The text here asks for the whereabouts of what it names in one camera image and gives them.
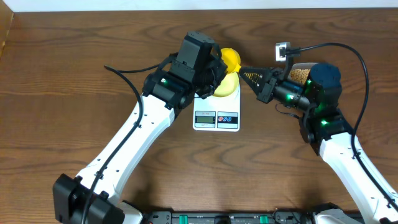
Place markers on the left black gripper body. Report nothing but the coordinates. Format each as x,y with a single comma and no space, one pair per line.
206,81

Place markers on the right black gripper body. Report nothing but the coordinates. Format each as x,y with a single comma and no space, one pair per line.
267,93

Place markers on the yellow measuring scoop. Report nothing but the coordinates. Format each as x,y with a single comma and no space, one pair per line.
232,60

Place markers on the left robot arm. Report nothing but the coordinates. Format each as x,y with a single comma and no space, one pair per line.
94,195

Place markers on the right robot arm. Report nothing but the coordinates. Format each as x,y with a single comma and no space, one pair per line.
323,126

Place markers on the pale yellow bowl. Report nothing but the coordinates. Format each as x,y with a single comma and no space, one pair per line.
228,85

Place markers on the white digital kitchen scale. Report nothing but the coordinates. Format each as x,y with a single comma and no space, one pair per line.
218,113

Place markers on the soybeans in container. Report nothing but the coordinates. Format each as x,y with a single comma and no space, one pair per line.
299,75

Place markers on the clear plastic container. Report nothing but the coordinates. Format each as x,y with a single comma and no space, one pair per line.
307,65

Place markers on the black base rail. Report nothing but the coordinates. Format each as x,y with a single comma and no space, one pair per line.
284,217

